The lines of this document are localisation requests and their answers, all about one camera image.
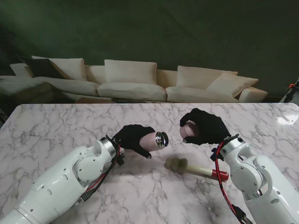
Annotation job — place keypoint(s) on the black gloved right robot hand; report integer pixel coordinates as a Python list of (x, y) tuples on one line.
[(208, 129)]

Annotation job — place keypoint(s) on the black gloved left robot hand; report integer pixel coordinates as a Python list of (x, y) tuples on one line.
[(130, 137)]

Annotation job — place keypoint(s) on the pink thermos lid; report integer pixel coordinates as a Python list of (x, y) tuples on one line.
[(188, 130)]

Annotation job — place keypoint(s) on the pink thermos bottle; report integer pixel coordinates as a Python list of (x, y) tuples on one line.
[(149, 142)]

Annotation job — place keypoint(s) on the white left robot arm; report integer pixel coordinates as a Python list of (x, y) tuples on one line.
[(56, 184)]

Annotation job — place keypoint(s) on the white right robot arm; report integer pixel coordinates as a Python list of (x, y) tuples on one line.
[(259, 184)]

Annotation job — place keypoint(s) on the cream fabric sofa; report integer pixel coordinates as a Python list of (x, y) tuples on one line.
[(130, 91)]

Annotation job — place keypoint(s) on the tilted cream throw cushion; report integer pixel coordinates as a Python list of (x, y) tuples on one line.
[(233, 84)]

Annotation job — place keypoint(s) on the wide cream back cushion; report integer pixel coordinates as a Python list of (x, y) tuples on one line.
[(130, 71)]

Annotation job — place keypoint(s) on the white device with orange part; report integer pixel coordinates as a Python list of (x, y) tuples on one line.
[(290, 92)]

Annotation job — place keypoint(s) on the dark brown cushion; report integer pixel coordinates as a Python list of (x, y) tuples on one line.
[(43, 68)]

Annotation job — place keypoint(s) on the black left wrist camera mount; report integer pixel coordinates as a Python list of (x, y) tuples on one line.
[(120, 159)]

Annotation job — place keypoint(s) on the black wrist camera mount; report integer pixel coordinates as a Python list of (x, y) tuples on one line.
[(213, 154), (120, 159)]

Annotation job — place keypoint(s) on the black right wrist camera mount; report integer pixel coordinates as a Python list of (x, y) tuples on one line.
[(213, 154)]

